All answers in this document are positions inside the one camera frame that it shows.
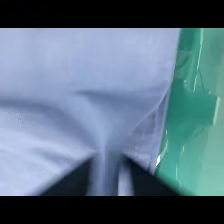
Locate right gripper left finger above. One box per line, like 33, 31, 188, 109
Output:
39, 155, 100, 197

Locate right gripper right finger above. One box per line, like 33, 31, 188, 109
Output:
117, 153, 190, 197

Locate purple T-shirt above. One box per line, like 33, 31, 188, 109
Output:
0, 28, 182, 197

